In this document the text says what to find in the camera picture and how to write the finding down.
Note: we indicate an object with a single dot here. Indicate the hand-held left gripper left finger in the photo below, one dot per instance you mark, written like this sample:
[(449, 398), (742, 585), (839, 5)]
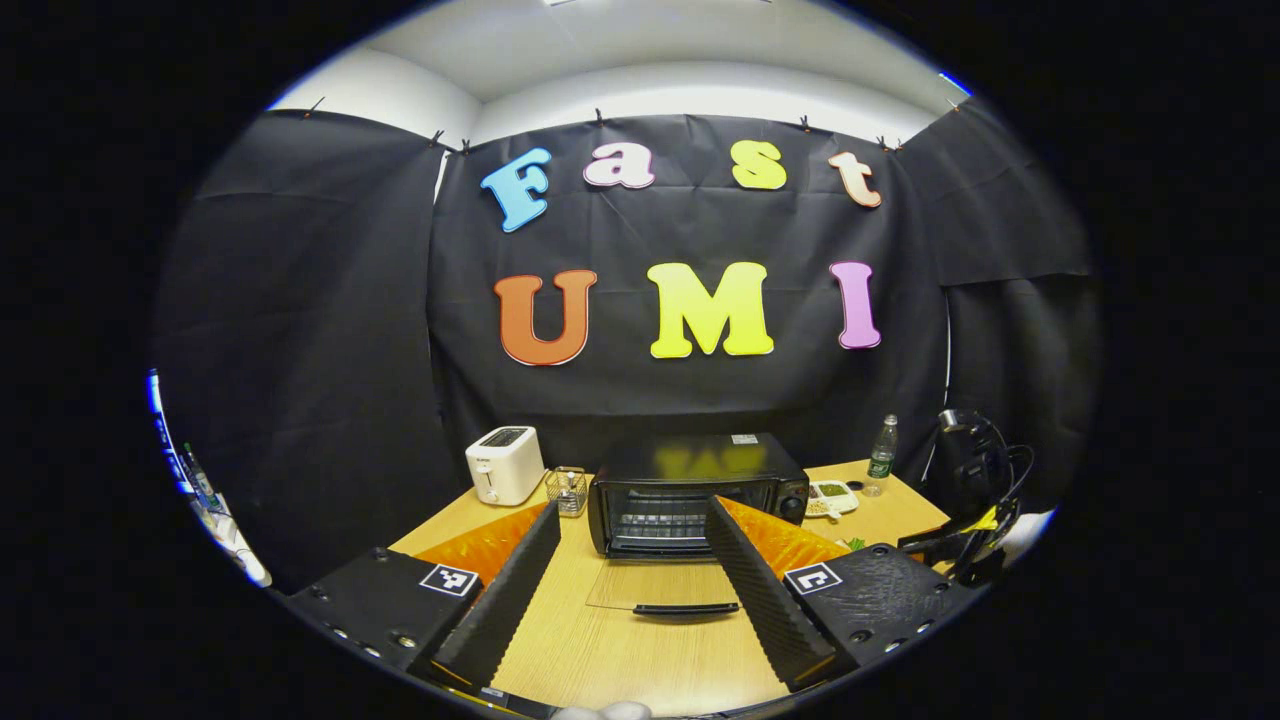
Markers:
[(510, 600)]

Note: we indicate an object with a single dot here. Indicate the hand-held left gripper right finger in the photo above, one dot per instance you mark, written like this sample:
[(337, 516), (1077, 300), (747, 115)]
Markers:
[(768, 600)]

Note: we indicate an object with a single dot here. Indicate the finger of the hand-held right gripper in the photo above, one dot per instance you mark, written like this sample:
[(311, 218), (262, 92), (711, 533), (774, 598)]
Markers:
[(940, 537), (978, 570)]

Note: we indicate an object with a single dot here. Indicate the black electric oven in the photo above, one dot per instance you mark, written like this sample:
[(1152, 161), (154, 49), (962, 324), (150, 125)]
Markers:
[(690, 460)]

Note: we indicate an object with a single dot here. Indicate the clear plastic water bottle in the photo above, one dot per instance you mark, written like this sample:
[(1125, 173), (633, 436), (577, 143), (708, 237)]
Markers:
[(881, 460)]

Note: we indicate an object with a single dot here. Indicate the white divided dish with beans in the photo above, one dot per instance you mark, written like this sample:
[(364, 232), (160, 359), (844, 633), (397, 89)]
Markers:
[(830, 495)]

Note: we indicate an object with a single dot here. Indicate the white toaster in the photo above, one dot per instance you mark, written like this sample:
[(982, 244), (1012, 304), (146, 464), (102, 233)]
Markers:
[(503, 465)]

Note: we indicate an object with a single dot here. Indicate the black backdrop cloth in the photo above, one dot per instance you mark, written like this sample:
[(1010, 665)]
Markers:
[(650, 400)]

